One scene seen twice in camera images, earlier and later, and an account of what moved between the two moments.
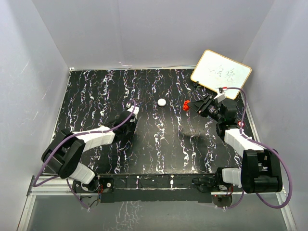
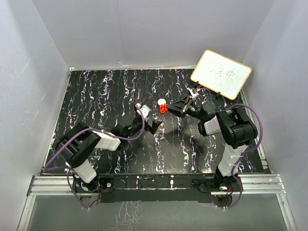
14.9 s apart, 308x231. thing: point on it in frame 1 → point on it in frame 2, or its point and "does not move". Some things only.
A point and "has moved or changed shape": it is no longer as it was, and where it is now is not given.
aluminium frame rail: [61, 186] does not move
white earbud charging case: [161, 102] does not move
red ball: [185, 107] has moved or changed shape
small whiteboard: [215, 71] does not move
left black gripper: [130, 134] → [151, 129]
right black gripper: [201, 106] → [181, 106]
